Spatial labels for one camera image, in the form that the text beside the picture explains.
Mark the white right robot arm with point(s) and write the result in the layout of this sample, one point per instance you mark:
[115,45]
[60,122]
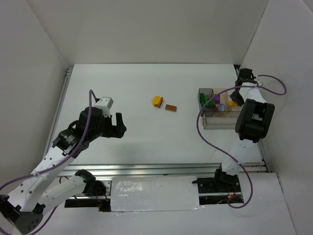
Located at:
[252,125]

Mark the purple butterfly lego brick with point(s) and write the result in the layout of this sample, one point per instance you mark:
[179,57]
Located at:
[217,100]

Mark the brown lego brick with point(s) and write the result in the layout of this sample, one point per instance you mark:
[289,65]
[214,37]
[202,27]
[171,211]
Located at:
[170,108]

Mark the yellow round lego brick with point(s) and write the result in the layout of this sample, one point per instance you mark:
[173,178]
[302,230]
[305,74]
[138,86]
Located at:
[155,100]

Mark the clear transparent bin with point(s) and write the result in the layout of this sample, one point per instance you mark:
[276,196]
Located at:
[221,120]

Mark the yellow curved lego brick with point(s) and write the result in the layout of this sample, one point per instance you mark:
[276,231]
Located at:
[232,104]

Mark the green lego brick in bin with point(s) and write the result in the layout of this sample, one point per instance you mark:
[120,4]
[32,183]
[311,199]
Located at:
[203,102]

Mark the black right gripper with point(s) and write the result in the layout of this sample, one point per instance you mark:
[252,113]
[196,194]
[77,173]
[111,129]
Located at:
[236,96]

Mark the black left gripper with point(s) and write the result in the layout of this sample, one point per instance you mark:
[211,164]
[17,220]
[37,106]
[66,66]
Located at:
[113,129]

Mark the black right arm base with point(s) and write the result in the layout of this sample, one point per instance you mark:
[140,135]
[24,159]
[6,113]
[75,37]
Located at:
[220,183]

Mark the brown lego plate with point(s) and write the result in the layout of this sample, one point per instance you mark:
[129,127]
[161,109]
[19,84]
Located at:
[159,102]

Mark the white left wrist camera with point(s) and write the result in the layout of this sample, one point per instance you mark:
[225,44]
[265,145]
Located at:
[105,103]

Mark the white foil board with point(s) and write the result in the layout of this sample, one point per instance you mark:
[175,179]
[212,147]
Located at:
[164,193]

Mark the purple round lego brick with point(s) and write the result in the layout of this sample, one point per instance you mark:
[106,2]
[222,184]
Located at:
[221,107]

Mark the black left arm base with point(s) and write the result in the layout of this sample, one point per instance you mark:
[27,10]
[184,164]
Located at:
[83,182]

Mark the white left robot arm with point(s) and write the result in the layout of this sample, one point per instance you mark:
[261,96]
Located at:
[28,203]

